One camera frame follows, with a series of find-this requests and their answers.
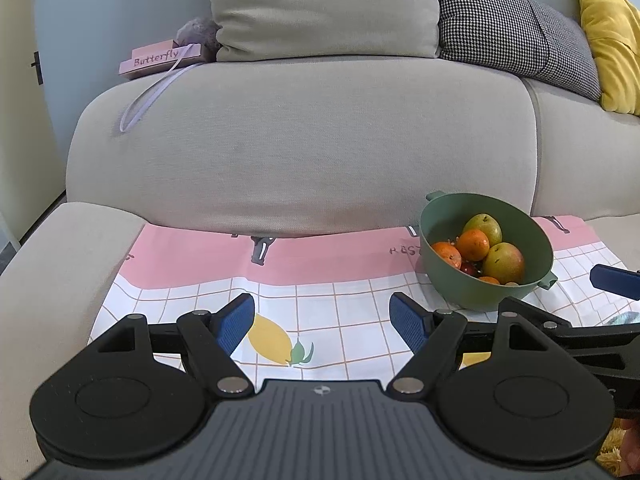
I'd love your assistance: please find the green colander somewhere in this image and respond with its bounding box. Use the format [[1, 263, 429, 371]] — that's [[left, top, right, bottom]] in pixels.
[[418, 190, 559, 311]]

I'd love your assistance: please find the houndstooth cushion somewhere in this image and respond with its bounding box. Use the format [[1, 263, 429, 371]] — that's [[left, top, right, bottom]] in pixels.
[[432, 0, 602, 102]]

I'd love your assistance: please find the pink checked printed cloth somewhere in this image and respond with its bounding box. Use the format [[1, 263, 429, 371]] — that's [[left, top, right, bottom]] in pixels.
[[87, 215, 640, 396]]

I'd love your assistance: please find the beige cushion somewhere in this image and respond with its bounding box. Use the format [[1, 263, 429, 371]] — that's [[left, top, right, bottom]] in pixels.
[[207, 0, 441, 63]]

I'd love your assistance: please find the pink gift box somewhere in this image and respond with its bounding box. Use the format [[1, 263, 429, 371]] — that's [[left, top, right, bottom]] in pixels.
[[119, 39, 202, 81]]

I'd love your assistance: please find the lilac ribbon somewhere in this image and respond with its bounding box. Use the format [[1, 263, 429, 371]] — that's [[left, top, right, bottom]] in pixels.
[[119, 45, 196, 133]]

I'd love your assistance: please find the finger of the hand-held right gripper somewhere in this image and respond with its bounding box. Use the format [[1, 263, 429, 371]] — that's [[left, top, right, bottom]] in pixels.
[[525, 306, 640, 357], [590, 264, 640, 302]]

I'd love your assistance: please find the yellow-green lemon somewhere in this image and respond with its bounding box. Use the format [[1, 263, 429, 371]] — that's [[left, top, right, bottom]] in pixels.
[[461, 213, 503, 246]]

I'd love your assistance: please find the person's right hand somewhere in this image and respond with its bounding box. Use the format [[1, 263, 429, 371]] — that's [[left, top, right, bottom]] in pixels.
[[619, 417, 640, 478]]

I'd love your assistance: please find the grey plush toy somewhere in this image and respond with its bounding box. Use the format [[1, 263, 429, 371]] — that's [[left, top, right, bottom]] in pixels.
[[175, 17, 223, 63]]

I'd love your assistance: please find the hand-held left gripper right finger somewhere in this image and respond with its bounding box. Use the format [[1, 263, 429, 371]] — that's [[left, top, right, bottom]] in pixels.
[[387, 292, 573, 395]]

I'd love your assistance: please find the yellow cushion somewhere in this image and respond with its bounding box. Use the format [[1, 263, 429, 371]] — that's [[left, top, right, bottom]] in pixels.
[[575, 0, 640, 118]]

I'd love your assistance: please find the beige fabric sofa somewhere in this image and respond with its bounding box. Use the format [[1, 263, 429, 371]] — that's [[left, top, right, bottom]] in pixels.
[[0, 52, 640, 480]]

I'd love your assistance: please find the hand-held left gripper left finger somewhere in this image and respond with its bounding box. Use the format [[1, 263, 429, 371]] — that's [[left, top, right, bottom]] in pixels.
[[87, 294, 257, 395]]

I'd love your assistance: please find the red-green mango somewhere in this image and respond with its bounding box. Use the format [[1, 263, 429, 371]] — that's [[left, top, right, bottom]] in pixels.
[[482, 242, 525, 285]]

